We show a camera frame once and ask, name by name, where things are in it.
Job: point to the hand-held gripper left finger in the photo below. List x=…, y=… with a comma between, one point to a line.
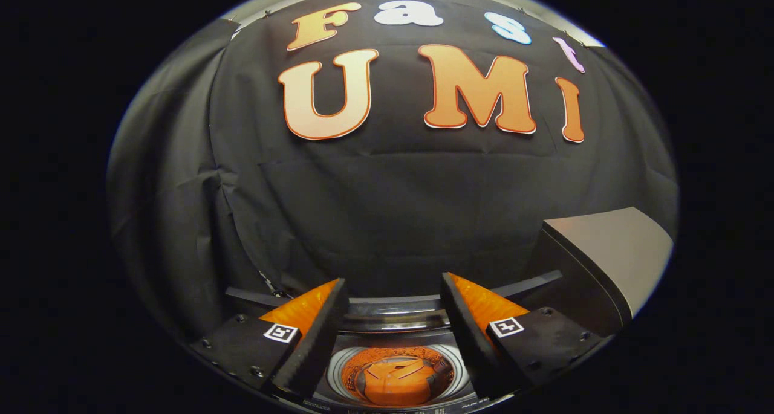
x=326, y=329

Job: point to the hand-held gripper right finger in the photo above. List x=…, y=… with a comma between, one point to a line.
x=462, y=329

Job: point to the yellow polo shirt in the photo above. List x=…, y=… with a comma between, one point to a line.
x=396, y=384

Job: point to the grey box-shaped appliance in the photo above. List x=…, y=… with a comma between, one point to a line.
x=617, y=251

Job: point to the grey washing machine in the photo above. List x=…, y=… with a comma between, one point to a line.
x=462, y=396

